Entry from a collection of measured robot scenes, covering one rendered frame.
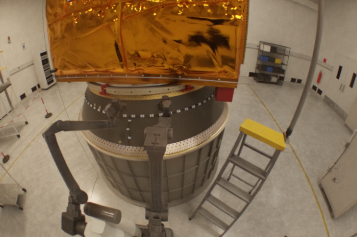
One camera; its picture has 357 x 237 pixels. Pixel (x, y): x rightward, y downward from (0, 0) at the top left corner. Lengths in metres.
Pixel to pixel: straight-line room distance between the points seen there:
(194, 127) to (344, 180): 2.75
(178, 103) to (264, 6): 6.61
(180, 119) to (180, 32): 0.75
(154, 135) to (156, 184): 0.19
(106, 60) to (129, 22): 0.38
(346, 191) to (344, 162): 0.50
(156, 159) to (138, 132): 0.83
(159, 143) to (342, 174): 3.02
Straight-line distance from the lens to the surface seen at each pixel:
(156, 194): 0.63
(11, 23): 8.92
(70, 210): 0.90
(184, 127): 1.38
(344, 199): 3.19
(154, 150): 0.51
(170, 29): 1.09
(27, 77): 9.00
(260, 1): 7.35
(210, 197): 1.78
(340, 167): 3.16
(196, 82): 1.20
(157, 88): 1.22
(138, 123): 1.32
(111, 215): 0.67
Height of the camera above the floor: 2.21
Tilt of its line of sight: 30 degrees down
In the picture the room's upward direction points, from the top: 1 degrees clockwise
